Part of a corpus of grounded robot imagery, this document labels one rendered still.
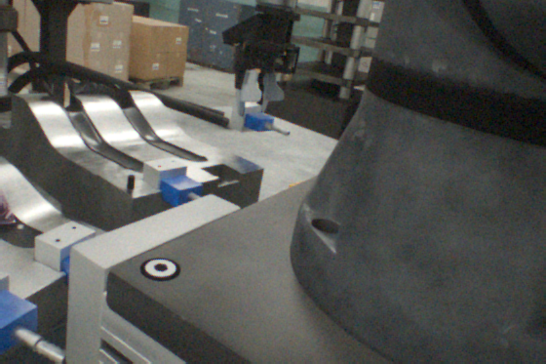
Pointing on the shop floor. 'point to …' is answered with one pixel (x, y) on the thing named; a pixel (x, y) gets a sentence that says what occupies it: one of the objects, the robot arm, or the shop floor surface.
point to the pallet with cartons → (157, 53)
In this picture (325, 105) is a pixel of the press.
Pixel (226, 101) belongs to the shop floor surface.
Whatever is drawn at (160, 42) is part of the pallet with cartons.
